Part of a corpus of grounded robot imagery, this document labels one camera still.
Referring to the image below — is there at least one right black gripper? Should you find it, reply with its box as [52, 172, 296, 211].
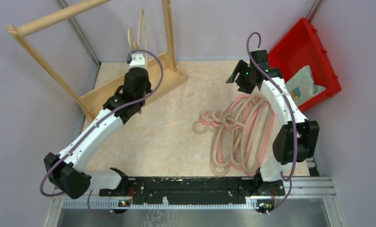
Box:
[226, 60, 255, 94]

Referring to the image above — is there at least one beige plastic hanger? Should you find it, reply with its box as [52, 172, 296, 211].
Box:
[127, 9, 148, 63]

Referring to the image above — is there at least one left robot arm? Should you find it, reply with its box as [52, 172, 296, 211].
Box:
[44, 67, 151, 199]

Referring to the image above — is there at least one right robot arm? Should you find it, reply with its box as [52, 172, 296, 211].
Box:
[226, 50, 320, 195]

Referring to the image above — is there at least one wooden hanger rack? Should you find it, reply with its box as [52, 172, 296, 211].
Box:
[6, 0, 188, 122]

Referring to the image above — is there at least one pink hanger in pile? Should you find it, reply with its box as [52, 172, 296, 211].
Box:
[200, 95, 274, 171]

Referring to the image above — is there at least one red plastic bin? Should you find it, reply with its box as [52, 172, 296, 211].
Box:
[268, 17, 341, 112]

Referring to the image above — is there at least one beige hanger pile front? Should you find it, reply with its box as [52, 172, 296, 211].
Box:
[210, 94, 276, 177]

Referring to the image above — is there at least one printed cloth in bin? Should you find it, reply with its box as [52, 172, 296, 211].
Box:
[286, 65, 326, 106]

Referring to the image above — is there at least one black base bar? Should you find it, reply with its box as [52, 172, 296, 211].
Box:
[99, 176, 286, 205]

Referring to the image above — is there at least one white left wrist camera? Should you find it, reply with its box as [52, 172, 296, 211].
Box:
[127, 53, 147, 70]

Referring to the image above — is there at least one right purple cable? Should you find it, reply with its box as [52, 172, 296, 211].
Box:
[246, 32, 298, 216]

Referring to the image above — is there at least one purple cable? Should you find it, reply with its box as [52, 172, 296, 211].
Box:
[39, 49, 164, 218]
[246, 32, 298, 216]

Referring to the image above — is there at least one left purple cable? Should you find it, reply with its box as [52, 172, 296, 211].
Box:
[39, 49, 164, 218]

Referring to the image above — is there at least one aluminium rail frame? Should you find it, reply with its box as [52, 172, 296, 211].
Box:
[44, 176, 346, 227]

